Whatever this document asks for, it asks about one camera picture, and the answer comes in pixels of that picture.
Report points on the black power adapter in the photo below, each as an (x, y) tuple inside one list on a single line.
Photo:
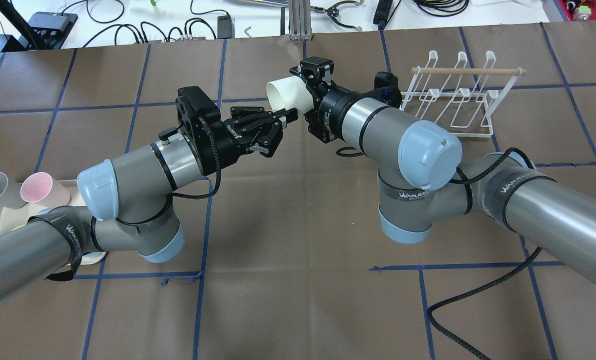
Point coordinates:
[(225, 27)]

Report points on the pink plastic cup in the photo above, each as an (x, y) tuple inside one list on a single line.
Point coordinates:
[(42, 189)]

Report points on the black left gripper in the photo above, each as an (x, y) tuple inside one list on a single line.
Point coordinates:
[(222, 144)]

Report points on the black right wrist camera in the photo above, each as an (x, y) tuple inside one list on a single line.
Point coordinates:
[(387, 89)]

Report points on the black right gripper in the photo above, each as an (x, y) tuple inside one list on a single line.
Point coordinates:
[(332, 113)]

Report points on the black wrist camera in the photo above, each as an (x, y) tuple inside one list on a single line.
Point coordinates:
[(387, 89), (196, 114)]

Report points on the black box with cables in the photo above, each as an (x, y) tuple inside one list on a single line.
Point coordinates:
[(51, 29)]

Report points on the white plastic cup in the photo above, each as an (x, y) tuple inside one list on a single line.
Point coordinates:
[(289, 93)]

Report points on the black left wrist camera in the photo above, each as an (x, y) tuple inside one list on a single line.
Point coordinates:
[(196, 114)]

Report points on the aluminium frame post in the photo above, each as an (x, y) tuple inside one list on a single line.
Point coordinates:
[(300, 20)]

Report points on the grey plastic cup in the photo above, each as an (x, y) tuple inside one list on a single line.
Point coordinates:
[(10, 193)]

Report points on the cream plastic tray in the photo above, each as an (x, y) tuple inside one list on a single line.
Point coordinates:
[(10, 219)]

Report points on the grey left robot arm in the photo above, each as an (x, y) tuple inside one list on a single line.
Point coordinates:
[(129, 199)]

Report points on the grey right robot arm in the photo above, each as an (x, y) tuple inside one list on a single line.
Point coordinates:
[(423, 179)]

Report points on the white wire cup rack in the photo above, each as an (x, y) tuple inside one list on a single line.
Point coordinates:
[(460, 98)]

